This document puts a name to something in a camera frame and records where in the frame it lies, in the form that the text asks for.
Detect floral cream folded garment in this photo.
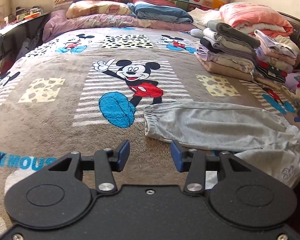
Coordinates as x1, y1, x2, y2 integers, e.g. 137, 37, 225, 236
195, 46, 254, 73

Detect yellow cartoon pillow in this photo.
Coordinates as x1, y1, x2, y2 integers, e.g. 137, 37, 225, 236
66, 1, 132, 19

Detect pink purple quilt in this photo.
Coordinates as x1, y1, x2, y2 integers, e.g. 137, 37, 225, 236
43, 10, 195, 42

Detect folded blue blanket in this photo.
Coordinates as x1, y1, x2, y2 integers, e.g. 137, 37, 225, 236
127, 1, 193, 24

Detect navy striped folded garment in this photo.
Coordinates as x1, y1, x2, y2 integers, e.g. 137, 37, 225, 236
255, 62, 288, 83

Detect cluttered side shelf items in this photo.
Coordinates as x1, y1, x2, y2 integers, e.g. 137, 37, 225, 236
0, 5, 43, 30

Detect folded pink orange quilt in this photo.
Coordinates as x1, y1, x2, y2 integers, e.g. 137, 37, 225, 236
219, 2, 293, 37

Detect tan folded garment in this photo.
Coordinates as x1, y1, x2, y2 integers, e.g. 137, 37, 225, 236
198, 59, 253, 81

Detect Mickey Mouse brown blanket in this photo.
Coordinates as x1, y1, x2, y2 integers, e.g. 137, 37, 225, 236
0, 28, 300, 236

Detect lilac folded garment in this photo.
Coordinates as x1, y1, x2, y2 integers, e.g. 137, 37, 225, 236
254, 29, 299, 59

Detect light grey sweatpants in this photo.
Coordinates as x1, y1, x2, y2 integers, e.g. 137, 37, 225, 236
143, 102, 300, 187

